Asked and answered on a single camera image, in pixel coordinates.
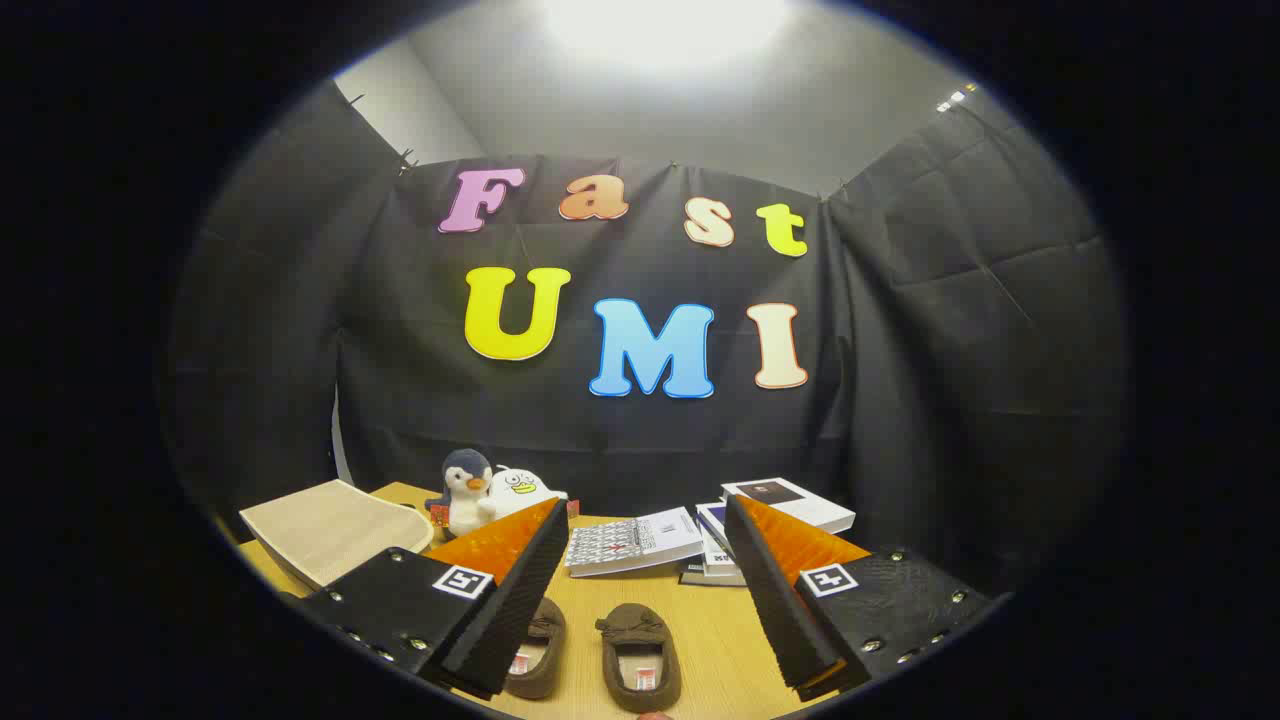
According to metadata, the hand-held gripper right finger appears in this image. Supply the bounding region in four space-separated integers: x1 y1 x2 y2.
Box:
722 492 993 703

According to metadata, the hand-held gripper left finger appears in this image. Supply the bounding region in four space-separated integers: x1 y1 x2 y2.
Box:
295 497 571 699

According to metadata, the brown fuzzy shoe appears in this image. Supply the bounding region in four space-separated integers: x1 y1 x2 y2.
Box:
595 603 683 714
503 597 568 701

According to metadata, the beige fabric storage box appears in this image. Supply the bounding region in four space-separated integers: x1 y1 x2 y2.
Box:
238 479 436 591

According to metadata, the white book dark photo cover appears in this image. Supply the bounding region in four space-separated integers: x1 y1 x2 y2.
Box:
722 477 857 535

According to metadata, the grey penguin plush toy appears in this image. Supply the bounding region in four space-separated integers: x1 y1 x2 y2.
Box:
424 449 496 541

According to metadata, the white duck plush toy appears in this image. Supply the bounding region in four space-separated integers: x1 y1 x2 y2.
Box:
488 465 569 521

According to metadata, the grey patterned cover book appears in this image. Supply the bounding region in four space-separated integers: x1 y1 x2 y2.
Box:
565 507 705 579

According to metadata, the black backdrop cloth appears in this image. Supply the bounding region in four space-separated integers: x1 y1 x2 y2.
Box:
165 80 1131 591

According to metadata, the ceiling light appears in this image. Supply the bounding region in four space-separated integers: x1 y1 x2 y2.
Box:
540 0 796 66

